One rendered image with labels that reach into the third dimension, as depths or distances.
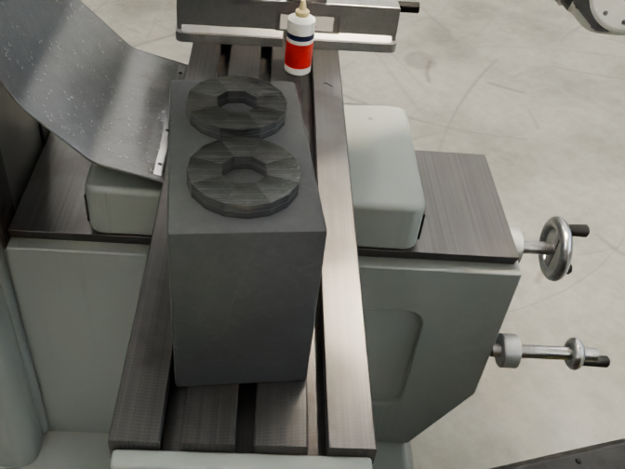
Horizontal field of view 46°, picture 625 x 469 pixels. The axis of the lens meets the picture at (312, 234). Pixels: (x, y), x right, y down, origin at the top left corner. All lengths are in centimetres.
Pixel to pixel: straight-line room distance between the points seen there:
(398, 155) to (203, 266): 65
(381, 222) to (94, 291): 46
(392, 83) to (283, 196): 244
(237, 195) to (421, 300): 68
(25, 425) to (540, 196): 176
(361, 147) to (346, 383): 56
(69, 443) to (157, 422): 85
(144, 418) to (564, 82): 280
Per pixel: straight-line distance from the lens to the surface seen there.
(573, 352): 136
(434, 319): 123
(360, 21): 119
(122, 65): 122
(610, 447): 115
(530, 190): 257
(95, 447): 150
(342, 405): 68
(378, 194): 108
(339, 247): 82
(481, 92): 304
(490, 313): 124
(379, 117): 125
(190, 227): 55
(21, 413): 141
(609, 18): 83
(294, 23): 108
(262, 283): 58
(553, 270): 135
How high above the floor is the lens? 145
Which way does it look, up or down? 42 degrees down
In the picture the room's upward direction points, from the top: 7 degrees clockwise
